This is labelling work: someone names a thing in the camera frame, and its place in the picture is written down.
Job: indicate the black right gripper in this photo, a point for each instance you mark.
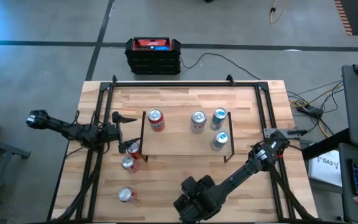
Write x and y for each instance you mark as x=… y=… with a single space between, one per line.
x=194 y=189

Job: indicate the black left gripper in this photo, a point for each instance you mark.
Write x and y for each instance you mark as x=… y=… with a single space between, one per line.
x=112 y=132

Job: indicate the red strawberry Fanta can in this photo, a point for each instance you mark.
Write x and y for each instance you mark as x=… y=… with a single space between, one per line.
x=133 y=149
x=156 y=123

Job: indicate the blue silver Red Bull can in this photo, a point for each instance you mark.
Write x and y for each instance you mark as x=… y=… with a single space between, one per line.
x=220 y=138
x=217 y=122

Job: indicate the silver Diet Coke can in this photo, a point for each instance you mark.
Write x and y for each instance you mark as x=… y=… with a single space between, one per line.
x=198 y=119

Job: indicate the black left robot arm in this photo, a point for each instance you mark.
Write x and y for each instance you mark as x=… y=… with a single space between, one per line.
x=64 y=129

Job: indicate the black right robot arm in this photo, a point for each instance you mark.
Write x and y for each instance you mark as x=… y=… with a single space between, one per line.
x=244 y=170

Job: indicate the red Coca-Cola can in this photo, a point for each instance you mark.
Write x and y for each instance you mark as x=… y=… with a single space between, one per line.
x=128 y=162

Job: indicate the red soda can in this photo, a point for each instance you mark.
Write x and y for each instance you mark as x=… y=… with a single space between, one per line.
x=125 y=194

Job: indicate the black and red power box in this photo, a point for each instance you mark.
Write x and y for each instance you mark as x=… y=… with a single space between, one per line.
x=152 y=60

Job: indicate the grey metal side table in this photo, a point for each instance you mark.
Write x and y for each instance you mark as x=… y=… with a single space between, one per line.
x=5 y=146

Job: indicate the white printed paper sheet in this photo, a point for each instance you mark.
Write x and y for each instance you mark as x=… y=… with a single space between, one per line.
x=325 y=169

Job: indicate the black diagonal support beam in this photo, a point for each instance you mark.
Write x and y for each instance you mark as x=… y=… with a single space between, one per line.
x=325 y=144

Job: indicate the black power strip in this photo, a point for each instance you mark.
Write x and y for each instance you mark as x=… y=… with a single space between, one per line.
x=309 y=109

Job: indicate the dark grey desk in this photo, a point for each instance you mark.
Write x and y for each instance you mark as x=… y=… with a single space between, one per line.
x=346 y=202

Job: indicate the wooden shelf with black frame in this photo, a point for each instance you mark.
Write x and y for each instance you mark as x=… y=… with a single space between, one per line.
x=172 y=140

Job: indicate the black aluminium table frame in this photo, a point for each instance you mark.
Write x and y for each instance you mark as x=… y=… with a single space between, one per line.
x=182 y=84

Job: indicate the silver metal bracket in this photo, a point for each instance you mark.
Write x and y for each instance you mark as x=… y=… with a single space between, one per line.
x=267 y=132

